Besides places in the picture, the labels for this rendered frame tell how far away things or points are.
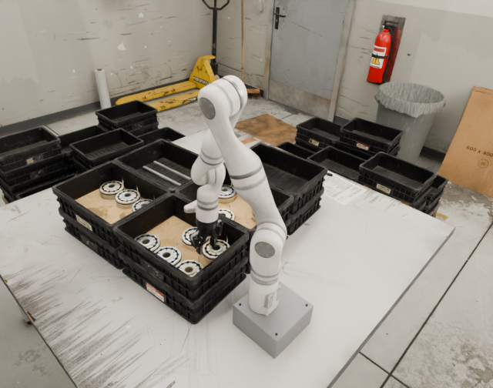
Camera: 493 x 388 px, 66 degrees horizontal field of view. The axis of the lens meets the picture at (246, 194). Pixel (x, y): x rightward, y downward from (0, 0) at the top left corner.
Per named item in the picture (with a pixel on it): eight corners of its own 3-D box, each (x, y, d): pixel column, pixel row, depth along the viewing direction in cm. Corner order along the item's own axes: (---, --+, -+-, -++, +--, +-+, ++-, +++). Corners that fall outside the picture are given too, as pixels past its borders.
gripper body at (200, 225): (204, 225, 123) (204, 246, 129) (223, 214, 129) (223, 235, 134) (189, 213, 127) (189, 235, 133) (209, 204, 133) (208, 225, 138)
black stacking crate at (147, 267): (249, 257, 143) (250, 234, 136) (193, 307, 123) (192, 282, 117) (175, 215, 162) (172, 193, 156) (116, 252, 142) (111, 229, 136)
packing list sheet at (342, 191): (369, 188, 205) (369, 188, 204) (346, 206, 190) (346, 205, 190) (318, 166, 223) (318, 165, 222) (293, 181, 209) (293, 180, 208)
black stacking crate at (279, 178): (325, 189, 183) (329, 168, 176) (292, 219, 163) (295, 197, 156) (258, 162, 202) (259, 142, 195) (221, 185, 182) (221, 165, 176)
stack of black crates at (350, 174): (366, 203, 290) (376, 164, 271) (345, 220, 272) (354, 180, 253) (322, 182, 312) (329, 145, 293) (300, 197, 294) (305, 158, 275)
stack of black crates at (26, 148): (57, 178, 304) (41, 125, 278) (75, 193, 287) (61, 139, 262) (2, 198, 279) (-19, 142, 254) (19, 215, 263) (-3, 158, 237)
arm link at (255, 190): (266, 158, 103) (256, 177, 96) (292, 237, 115) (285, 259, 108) (236, 163, 107) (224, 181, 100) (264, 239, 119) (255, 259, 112)
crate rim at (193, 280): (250, 238, 137) (251, 232, 136) (192, 287, 117) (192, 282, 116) (173, 196, 157) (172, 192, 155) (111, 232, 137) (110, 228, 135)
